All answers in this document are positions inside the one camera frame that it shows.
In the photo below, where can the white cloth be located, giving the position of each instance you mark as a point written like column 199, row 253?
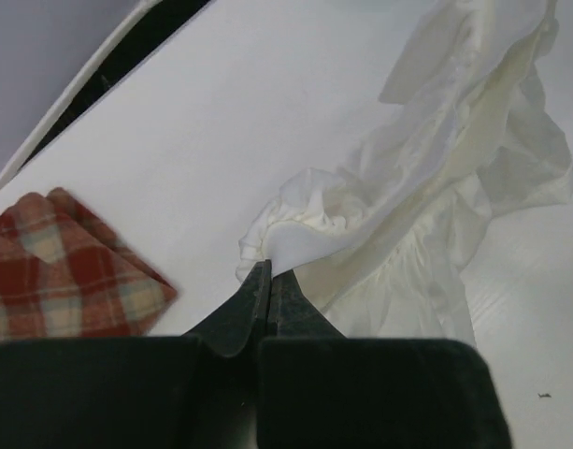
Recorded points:
column 378, row 245

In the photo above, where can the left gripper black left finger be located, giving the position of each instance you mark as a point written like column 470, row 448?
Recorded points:
column 130, row 392

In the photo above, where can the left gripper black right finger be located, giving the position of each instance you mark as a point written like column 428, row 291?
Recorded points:
column 318, row 389

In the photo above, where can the red checked skirt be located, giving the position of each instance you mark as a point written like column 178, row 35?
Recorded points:
column 65, row 273

